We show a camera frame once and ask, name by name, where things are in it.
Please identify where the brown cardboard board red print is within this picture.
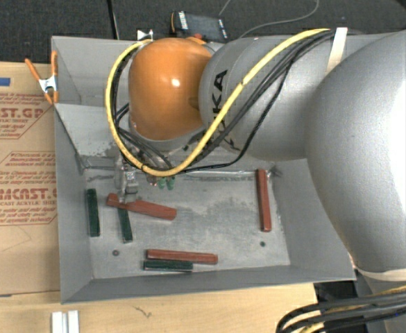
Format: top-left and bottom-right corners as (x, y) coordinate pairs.
(0, 60), (62, 298)

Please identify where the red-brown flat block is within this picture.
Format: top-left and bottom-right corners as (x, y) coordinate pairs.
(146, 248), (219, 265)
(105, 192), (178, 221)
(255, 169), (273, 233)

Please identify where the dark green flat block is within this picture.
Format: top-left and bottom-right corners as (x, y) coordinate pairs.
(85, 188), (101, 238)
(117, 206), (134, 244)
(142, 259), (194, 273)

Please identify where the grey metal bin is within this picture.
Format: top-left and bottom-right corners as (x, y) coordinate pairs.
(51, 35), (357, 305)

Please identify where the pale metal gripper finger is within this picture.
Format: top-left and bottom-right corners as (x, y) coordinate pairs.
(124, 171), (140, 205)
(114, 167), (126, 200)

